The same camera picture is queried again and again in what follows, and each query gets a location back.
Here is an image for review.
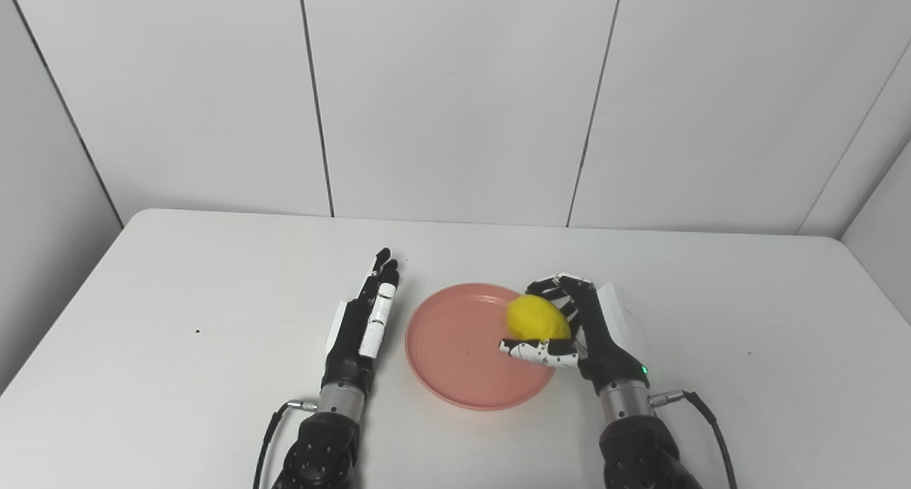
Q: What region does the yellow lemon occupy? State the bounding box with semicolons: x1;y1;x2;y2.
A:
506;294;573;342

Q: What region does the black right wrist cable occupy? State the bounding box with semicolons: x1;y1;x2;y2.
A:
649;389;738;489

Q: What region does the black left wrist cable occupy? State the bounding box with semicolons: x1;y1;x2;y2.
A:
252;399;318;489

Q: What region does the pink plate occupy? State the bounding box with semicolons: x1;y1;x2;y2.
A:
405;283;557;411

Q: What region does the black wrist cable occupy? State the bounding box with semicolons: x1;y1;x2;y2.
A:
252;399;318;489
649;389;738;489

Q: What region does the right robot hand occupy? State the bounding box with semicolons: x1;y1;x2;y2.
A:
498;272;651;393

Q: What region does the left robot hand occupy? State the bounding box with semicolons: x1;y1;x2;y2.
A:
320;247;401;399

